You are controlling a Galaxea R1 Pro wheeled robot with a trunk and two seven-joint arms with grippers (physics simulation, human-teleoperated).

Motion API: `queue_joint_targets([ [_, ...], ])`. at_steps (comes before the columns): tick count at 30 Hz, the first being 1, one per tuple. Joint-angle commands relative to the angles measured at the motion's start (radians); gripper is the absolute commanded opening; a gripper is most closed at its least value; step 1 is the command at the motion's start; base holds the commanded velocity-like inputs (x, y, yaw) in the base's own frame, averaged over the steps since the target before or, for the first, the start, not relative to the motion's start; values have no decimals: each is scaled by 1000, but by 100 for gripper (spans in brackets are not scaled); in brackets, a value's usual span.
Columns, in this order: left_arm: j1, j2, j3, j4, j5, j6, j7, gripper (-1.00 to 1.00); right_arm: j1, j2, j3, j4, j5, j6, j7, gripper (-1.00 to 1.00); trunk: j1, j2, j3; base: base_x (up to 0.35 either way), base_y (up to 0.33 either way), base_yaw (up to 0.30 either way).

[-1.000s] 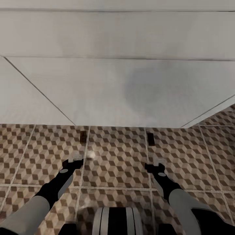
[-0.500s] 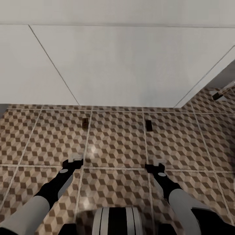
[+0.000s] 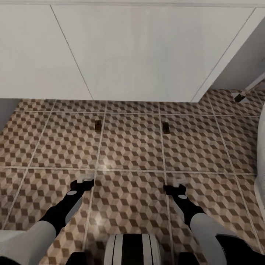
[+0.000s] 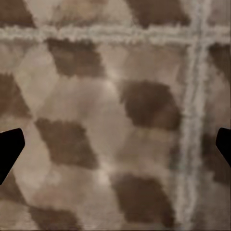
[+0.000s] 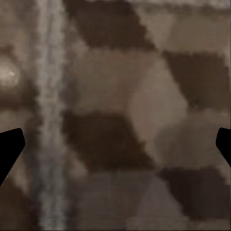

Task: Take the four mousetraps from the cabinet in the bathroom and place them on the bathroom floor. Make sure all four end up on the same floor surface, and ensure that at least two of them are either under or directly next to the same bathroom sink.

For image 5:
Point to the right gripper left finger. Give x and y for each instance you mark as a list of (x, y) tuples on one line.
[(12, 143)]

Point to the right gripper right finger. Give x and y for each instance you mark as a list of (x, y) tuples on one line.
[(223, 143)]

